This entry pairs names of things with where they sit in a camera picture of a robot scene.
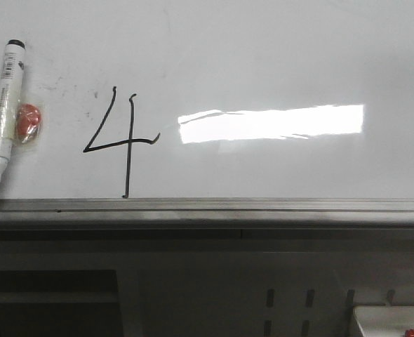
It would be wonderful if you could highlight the orange magnet taped to marker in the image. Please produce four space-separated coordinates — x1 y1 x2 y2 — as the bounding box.
13 97 46 147

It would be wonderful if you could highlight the white whiteboard marker pen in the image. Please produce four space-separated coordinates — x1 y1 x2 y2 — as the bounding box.
0 39 25 182

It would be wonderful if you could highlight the white box with red button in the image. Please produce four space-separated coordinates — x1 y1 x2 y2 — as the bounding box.
349 305 414 336

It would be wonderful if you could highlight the white whiteboard with aluminium frame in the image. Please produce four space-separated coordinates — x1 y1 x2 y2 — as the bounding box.
0 1 414 227

